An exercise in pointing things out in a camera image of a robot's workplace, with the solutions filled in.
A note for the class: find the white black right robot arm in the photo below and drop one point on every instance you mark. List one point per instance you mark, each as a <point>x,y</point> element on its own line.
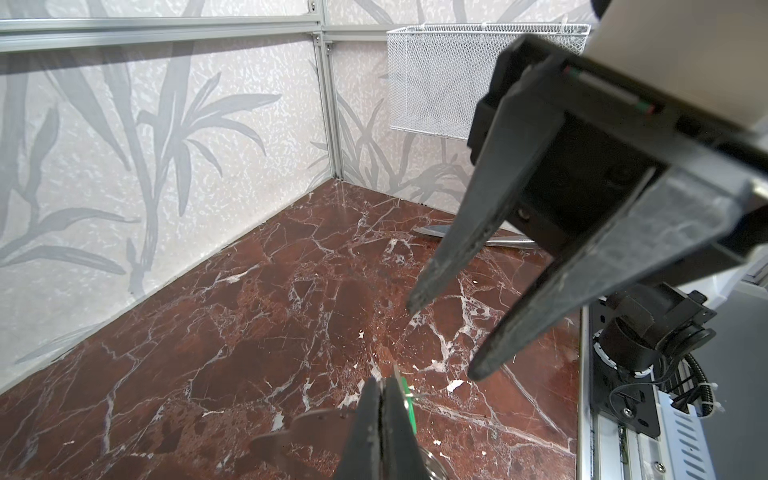
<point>632,192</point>

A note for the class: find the key with green tag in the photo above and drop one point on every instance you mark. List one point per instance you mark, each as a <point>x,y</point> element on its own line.
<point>408,397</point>

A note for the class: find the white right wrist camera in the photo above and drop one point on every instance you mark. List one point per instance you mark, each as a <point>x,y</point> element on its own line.
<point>711,54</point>

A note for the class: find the white wire mesh basket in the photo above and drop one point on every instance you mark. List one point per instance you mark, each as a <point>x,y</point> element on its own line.
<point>437,73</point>

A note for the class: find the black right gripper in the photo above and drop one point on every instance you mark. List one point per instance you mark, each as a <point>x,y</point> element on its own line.
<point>619,183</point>

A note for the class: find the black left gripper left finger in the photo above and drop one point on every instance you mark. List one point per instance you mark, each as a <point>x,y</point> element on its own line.
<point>361,456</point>

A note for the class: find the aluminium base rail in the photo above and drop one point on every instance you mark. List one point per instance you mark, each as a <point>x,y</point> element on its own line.
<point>673,381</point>

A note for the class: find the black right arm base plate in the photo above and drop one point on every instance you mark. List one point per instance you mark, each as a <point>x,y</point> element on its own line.
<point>621,373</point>

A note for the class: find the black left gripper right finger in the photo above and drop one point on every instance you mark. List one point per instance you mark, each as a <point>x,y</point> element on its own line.
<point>400,454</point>

